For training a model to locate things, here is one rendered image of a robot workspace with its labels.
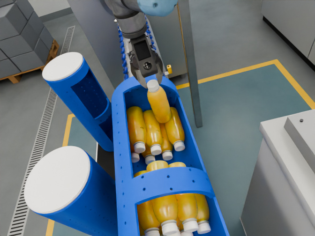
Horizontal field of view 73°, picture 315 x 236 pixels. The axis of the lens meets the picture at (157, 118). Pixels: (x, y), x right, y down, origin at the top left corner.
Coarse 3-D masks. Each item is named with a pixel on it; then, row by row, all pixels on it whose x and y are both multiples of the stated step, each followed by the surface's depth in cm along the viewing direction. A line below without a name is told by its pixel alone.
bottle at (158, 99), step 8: (160, 88) 73; (152, 96) 72; (160, 96) 73; (152, 104) 75; (160, 104) 75; (168, 104) 79; (160, 112) 78; (168, 112) 80; (160, 120) 82; (168, 120) 83
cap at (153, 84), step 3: (150, 81) 72; (153, 81) 71; (156, 81) 71; (147, 84) 71; (150, 84) 71; (153, 84) 71; (156, 84) 70; (150, 87) 70; (153, 87) 70; (156, 87) 70; (150, 90) 71; (153, 90) 71
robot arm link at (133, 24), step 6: (126, 18) 59; (132, 18) 52; (138, 18) 53; (144, 18) 55; (120, 24) 54; (126, 24) 54; (132, 24) 54; (138, 24) 54; (144, 24) 56; (120, 30) 57; (126, 30) 55; (132, 30) 55; (138, 30) 56
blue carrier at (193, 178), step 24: (120, 96) 77; (144, 96) 88; (168, 96) 91; (120, 120) 71; (120, 144) 65; (192, 144) 76; (120, 168) 61; (144, 168) 84; (168, 168) 54; (192, 168) 57; (120, 192) 57; (144, 192) 51; (168, 192) 50; (192, 192) 53; (120, 216) 54; (216, 216) 61
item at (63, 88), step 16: (64, 80) 128; (80, 80) 134; (96, 80) 156; (64, 96) 139; (80, 96) 172; (96, 96) 178; (80, 112) 151; (96, 112) 190; (96, 128) 166; (112, 144) 186
